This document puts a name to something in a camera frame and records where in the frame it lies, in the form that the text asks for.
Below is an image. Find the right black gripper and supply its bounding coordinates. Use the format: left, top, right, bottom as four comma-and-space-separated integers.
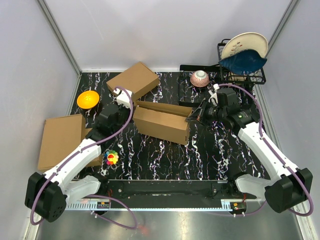
185, 98, 227, 127

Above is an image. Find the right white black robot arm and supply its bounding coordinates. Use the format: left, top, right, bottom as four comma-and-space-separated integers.
186, 83, 314, 217

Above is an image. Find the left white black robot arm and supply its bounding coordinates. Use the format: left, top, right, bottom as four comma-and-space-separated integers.
24, 105, 134, 226

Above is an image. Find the closed cardboard box back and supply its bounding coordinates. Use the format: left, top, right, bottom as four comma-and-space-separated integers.
106, 62, 160, 101

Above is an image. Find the small cardboard box left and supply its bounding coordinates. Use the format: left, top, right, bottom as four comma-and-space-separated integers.
84, 128, 103, 167

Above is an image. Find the large cardboard box left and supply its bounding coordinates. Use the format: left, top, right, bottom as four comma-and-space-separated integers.
37, 114, 85, 173

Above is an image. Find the orange bowl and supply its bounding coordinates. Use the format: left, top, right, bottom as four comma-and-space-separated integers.
76, 90, 100, 110

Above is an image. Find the pink patterned bowl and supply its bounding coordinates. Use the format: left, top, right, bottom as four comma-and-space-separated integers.
190, 70, 210, 88

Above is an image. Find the rainbow flower toy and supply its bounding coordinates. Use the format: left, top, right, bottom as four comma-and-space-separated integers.
104, 150, 119, 166

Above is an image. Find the beige cup in rack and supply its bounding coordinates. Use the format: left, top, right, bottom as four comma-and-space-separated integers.
228, 76, 245, 87

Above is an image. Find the blue leaf plate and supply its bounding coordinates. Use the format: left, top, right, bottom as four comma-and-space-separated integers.
218, 49, 267, 75

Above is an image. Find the cream floral plate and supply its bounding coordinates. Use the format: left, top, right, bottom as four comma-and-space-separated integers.
221, 32, 269, 59

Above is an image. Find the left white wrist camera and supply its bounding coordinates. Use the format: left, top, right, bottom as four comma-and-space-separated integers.
113, 89, 131, 109

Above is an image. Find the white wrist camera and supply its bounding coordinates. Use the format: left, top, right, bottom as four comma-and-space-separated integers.
208, 83, 220, 106
113, 89, 131, 109

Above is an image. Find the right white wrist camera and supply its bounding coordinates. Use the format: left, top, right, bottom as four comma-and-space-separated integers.
208, 83, 220, 106

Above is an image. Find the black wire dish rack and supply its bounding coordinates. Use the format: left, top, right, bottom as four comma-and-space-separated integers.
178, 38, 267, 111

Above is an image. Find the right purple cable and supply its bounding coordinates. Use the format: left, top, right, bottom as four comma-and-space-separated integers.
207, 83, 315, 217

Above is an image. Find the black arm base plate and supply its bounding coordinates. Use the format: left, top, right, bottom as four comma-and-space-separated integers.
95, 179, 257, 200

